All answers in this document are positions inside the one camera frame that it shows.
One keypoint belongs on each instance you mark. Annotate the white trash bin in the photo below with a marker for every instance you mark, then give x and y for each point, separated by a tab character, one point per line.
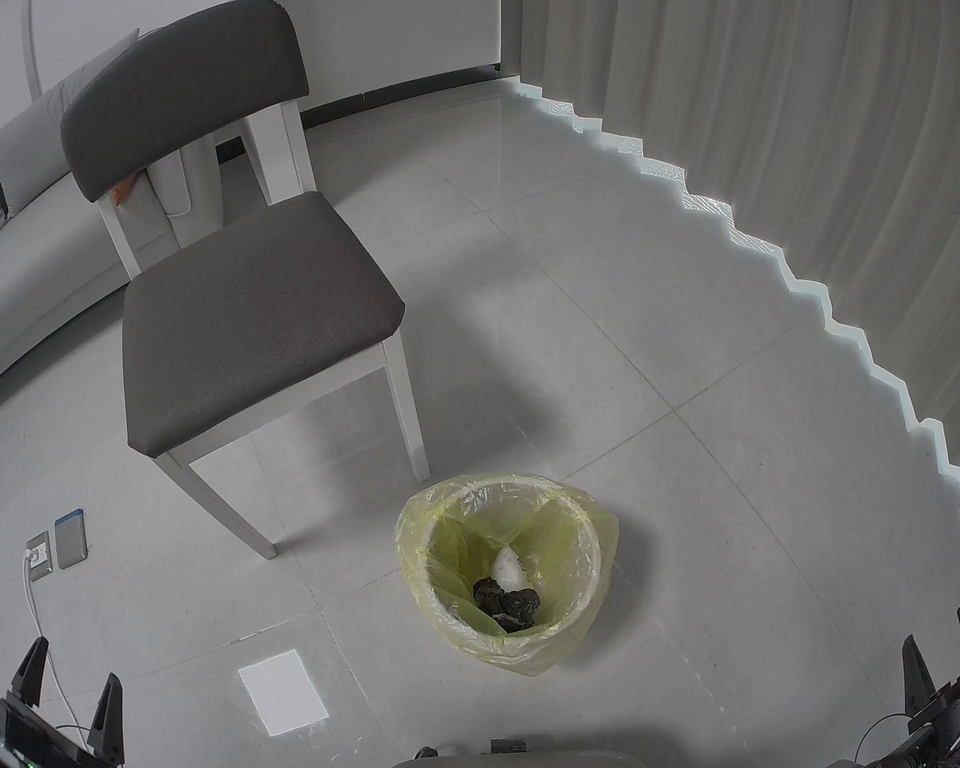
594	555

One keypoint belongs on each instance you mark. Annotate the grey and white chair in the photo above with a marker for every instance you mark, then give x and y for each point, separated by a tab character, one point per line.
255	315

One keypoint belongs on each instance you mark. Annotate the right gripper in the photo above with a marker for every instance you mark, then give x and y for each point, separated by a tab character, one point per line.
943	720

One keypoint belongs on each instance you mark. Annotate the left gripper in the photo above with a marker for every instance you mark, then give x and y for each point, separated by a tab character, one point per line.
41	739

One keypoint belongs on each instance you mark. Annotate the pale grey sofa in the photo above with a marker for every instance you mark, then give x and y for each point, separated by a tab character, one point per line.
52	255

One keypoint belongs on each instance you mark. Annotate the white paper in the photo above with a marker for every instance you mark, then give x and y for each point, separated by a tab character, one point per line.
511	571

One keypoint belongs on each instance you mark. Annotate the yellow plastic bag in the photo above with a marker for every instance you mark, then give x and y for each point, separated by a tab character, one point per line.
450	570

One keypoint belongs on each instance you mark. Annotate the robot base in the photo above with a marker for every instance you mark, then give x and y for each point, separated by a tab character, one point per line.
510	759

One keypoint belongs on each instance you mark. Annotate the black plastic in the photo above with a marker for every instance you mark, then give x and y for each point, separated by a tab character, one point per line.
510	604

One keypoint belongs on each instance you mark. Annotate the white curtain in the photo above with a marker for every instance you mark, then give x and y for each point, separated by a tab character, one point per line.
787	135

